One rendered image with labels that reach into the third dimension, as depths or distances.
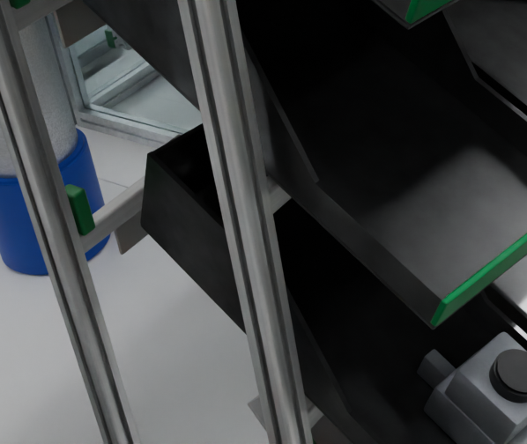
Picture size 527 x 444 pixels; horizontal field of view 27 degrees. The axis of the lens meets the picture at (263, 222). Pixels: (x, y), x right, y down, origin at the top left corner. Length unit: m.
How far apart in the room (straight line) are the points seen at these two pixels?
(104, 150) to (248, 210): 1.21
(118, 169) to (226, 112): 1.17
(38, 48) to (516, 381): 0.89
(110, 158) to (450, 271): 1.21
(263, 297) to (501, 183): 0.14
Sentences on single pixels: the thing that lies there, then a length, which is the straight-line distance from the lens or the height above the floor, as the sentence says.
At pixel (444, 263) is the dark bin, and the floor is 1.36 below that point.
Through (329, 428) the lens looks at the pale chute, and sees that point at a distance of 0.78.
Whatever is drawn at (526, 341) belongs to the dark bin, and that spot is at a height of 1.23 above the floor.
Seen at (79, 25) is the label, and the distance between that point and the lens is 0.71.
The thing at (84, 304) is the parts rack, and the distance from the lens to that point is 0.74.
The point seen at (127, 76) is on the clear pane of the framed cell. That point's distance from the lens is 1.72.
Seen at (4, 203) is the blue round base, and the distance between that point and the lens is 1.46.
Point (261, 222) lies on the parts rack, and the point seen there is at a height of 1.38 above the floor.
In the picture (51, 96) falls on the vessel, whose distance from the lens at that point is 1.41.
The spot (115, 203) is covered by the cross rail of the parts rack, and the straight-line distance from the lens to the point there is 0.75.
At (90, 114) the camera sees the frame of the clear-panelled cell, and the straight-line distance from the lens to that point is 1.81.
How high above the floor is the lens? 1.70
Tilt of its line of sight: 34 degrees down
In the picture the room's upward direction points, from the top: 10 degrees counter-clockwise
